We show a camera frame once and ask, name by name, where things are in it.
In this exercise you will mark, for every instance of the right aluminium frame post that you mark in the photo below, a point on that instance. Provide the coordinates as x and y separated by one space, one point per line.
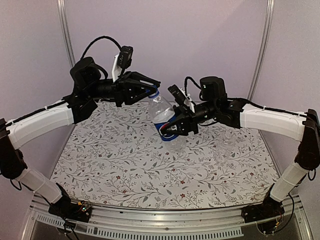
269 12

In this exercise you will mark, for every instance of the clear plastic bottle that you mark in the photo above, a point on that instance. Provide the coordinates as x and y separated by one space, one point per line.
224 149

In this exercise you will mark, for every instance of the floral patterned table mat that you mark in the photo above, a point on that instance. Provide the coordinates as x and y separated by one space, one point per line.
116 157

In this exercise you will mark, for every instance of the front aluminium rail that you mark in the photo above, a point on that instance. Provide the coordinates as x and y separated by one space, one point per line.
123 223

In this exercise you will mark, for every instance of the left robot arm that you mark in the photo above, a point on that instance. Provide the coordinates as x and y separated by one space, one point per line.
91 84

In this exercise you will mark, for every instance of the left aluminium frame post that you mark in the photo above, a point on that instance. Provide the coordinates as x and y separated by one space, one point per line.
62 13

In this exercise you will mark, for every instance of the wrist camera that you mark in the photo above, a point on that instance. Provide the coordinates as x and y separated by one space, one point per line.
181 97
121 62

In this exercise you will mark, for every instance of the aluminium frame post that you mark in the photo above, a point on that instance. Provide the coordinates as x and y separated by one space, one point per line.
269 12
62 13

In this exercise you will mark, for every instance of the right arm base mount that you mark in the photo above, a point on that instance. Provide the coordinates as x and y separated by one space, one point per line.
270 212

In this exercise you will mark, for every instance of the Pepsi label plastic bottle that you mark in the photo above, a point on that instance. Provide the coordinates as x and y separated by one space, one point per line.
161 112

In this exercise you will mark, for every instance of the white clear bottle cap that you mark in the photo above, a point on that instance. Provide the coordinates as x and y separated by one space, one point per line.
229 134

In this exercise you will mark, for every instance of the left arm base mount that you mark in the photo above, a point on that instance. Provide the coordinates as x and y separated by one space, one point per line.
66 209

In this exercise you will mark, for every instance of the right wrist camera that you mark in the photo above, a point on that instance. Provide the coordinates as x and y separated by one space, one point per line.
181 97

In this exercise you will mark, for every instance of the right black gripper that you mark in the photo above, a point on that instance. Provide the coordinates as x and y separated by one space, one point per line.
184 117

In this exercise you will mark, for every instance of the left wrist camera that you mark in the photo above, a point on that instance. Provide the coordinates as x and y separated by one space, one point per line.
121 62

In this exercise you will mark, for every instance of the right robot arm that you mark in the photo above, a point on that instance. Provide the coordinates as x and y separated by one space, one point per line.
239 113

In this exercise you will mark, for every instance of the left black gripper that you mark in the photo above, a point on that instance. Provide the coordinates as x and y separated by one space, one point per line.
127 90

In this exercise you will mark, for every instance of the blue bottle cap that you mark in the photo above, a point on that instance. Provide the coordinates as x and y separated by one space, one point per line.
153 90

